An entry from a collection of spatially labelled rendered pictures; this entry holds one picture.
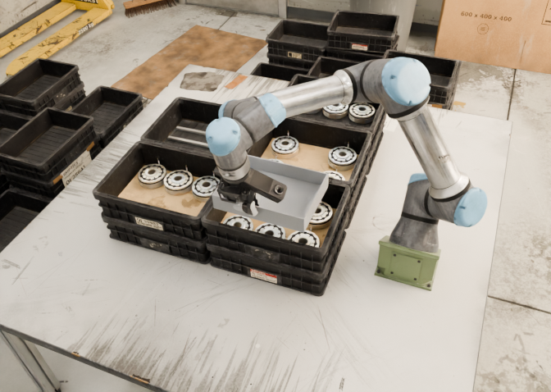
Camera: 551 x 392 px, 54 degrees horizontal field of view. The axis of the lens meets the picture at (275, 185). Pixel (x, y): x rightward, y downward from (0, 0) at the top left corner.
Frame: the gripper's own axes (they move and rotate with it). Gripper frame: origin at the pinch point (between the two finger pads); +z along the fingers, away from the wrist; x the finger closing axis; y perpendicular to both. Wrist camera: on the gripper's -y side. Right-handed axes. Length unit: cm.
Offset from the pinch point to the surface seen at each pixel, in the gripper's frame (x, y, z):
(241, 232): 0.1, 7.9, 16.4
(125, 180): -15, 60, 28
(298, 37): -199, 60, 132
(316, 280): 4.5, -15.7, 28.8
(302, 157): -45, 4, 40
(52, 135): -56, 144, 78
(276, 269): 3.5, -2.2, 30.8
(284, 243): 0.5, -5.9, 16.1
